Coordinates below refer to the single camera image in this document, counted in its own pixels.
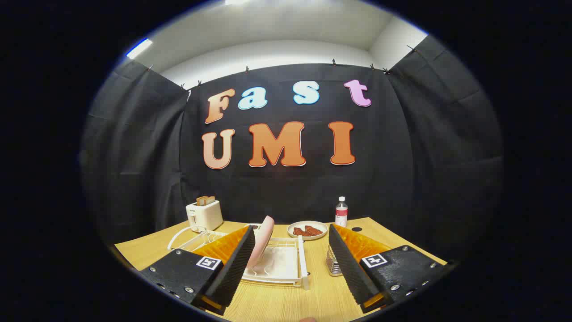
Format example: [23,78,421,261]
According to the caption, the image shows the clear bottle with red label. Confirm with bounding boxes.
[335,196,348,228]

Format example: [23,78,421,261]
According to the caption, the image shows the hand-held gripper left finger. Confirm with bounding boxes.
[139,225,256,316]

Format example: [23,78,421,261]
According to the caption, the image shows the black backdrop cloth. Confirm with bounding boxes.
[80,35,505,260]

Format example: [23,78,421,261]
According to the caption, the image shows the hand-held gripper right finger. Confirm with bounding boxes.
[328,224,457,314]

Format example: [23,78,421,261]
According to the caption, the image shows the white plate with meat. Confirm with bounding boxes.
[287,221,328,241]

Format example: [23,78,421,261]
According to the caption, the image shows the ceiling light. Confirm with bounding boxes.
[126,38,153,59]

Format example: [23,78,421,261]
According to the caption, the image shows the white wire dish rack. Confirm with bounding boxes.
[168,224,310,290]

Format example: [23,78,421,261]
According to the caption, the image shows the white toaster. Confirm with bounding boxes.
[186,200,223,233]

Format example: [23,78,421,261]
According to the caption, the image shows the metal wire basket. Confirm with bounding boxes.
[325,245,344,276]

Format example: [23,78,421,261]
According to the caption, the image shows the pink plate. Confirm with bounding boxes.
[247,216,275,269]

